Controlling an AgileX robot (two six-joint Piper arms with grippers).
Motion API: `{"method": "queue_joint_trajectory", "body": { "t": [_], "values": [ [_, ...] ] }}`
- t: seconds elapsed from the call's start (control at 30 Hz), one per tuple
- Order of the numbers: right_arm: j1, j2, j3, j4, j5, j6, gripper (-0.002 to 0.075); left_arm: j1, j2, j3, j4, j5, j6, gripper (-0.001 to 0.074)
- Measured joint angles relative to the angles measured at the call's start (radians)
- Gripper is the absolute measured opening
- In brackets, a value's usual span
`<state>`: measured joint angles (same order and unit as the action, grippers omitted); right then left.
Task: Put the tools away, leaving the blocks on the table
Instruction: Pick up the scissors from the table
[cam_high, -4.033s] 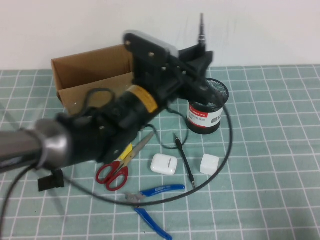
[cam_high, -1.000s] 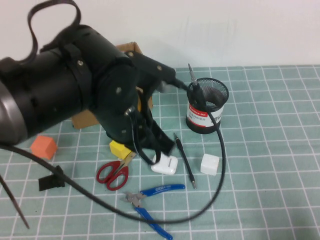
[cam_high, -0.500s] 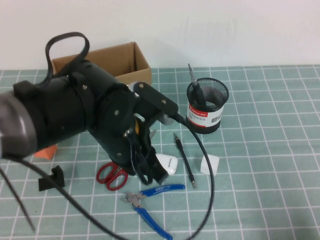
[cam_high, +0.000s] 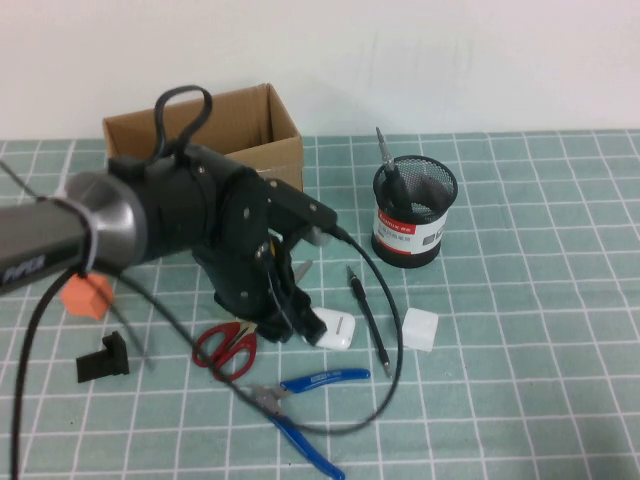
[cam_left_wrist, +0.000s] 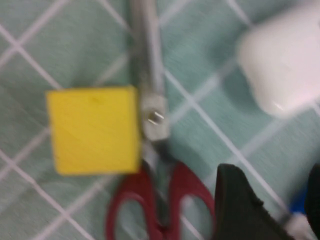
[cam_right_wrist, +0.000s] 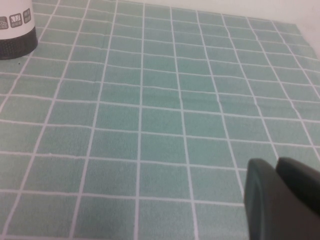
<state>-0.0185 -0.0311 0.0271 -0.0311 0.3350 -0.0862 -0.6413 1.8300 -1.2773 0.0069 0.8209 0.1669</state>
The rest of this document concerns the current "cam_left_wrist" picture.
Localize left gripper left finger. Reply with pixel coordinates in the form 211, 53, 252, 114
214, 163, 296, 240

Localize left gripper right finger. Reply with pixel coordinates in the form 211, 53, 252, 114
304, 162, 320, 240

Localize red-handled scissors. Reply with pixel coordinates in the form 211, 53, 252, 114
104, 0, 217, 240

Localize white earbuds case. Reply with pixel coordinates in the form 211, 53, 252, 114
236, 0, 320, 116

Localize yellow cube block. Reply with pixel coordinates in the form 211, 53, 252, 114
46, 86, 141, 176

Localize green checkered tablecloth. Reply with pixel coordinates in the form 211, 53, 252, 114
0, 0, 320, 240

